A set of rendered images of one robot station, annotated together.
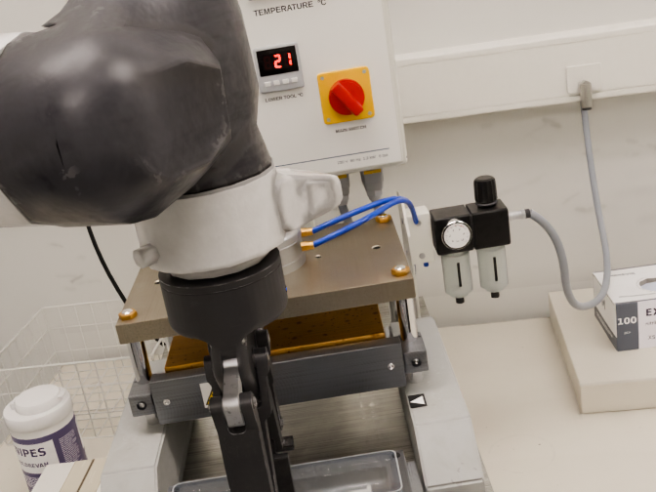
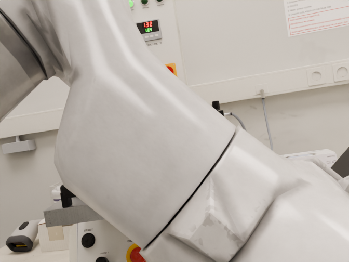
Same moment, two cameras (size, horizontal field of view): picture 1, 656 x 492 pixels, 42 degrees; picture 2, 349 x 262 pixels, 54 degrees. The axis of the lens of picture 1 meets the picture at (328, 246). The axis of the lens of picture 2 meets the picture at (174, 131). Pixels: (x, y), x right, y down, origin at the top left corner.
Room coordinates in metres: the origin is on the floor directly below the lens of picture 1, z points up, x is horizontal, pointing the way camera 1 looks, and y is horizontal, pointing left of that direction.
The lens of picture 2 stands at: (-0.23, -0.10, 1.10)
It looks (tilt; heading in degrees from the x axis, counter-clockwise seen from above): 3 degrees down; 3
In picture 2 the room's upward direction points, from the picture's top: 9 degrees counter-clockwise
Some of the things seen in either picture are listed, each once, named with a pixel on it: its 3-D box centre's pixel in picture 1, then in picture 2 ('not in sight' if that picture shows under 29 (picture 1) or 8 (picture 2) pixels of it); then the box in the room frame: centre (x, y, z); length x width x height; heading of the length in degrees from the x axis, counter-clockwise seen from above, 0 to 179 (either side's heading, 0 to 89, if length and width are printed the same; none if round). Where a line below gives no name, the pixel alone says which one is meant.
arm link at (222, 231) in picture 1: (241, 203); not in sight; (0.51, 0.05, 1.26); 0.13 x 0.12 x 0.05; 89
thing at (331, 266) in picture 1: (290, 273); not in sight; (0.83, 0.04, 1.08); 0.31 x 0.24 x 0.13; 89
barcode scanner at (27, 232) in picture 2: not in sight; (34, 230); (0.86, 0.47, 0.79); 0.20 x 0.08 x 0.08; 171
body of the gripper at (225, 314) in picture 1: (232, 326); not in sight; (0.50, 0.07, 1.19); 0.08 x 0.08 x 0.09
